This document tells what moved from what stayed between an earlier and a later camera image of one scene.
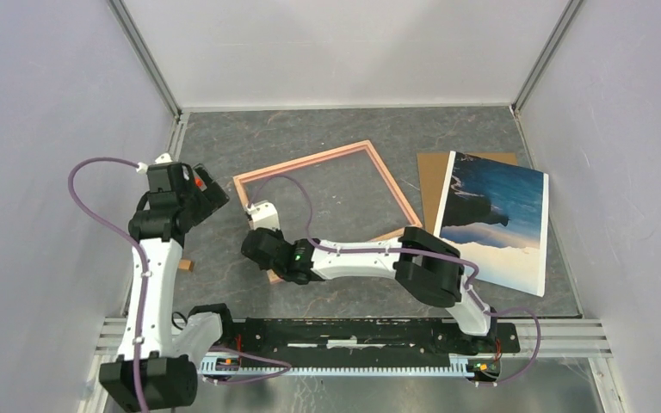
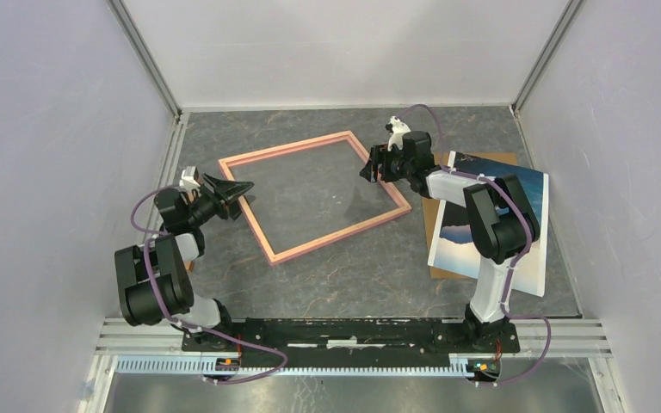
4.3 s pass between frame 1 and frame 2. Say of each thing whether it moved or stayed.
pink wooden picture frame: moved
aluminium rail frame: stayed
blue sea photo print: stayed
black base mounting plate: stayed
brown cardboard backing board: stayed
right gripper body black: moved
